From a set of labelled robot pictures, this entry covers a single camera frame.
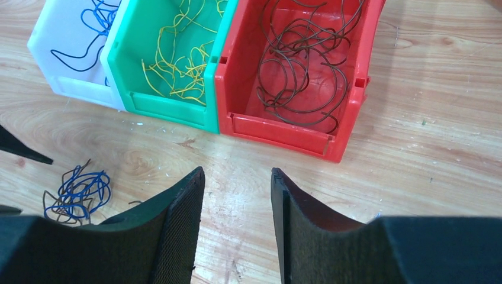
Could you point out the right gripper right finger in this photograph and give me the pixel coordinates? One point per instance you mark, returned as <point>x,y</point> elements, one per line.
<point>316,244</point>

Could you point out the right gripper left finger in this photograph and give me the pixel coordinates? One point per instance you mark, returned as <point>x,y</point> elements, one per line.
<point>152,242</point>

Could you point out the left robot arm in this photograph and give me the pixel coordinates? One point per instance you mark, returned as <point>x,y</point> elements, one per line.
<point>11,144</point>

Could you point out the red plastic bin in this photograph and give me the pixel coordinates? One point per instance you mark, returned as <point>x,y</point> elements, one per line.
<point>293,74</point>

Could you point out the green plastic bin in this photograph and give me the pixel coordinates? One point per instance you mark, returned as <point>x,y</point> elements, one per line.
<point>162,57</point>

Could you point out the white plastic bin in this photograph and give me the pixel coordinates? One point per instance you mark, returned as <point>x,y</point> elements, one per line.
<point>67,42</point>

